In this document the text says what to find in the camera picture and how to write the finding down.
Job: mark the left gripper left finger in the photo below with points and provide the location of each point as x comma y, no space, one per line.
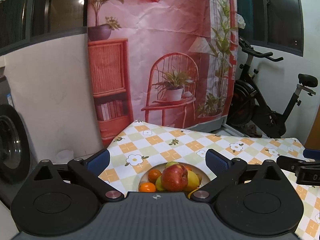
85,173

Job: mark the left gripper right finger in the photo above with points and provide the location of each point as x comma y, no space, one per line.
227,174

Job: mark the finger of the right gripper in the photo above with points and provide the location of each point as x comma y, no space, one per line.
311,154
293,165

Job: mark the brown kiwi fruit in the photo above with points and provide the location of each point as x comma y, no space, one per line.
199,177

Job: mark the bright red apple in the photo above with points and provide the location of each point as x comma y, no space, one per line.
174,178

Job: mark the pale green apple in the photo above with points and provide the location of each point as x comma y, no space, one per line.
170,163

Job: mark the orange tangerine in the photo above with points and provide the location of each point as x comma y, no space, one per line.
188,167
147,187
153,175

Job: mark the bright green apple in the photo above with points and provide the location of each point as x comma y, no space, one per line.
159,186

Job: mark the beige round plate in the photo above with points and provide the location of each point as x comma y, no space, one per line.
161,167

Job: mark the checkered floral tablecloth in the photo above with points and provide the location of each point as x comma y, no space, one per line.
142,146

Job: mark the black exercise bike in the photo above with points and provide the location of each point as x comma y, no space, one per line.
248,103

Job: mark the grey washing machine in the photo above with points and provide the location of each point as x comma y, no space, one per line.
15,151

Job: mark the pink printed backdrop cloth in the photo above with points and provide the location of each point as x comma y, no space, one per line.
165,62

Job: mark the dark right window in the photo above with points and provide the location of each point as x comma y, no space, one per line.
276,24

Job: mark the dark window frame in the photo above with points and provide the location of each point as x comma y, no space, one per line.
27,22

